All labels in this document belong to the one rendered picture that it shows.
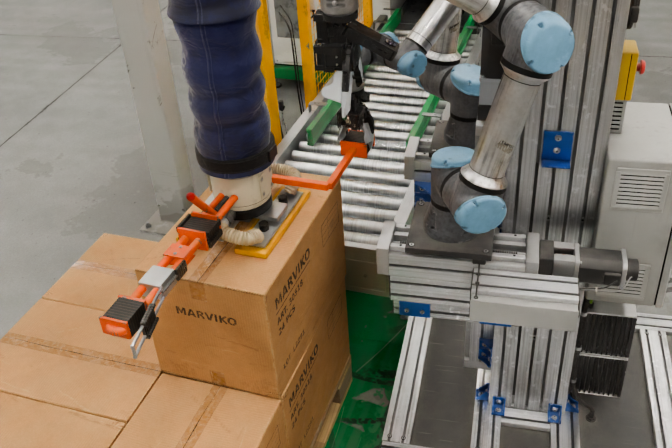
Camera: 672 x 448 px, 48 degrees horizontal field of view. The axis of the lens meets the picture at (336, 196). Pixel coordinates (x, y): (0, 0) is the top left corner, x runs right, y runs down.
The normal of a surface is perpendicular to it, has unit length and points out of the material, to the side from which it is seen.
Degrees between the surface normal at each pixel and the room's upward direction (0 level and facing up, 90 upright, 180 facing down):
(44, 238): 0
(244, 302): 90
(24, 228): 0
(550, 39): 83
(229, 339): 90
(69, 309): 0
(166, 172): 90
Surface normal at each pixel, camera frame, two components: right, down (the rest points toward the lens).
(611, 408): -0.06, -0.84
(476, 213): 0.19, 0.63
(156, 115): -0.32, 0.54
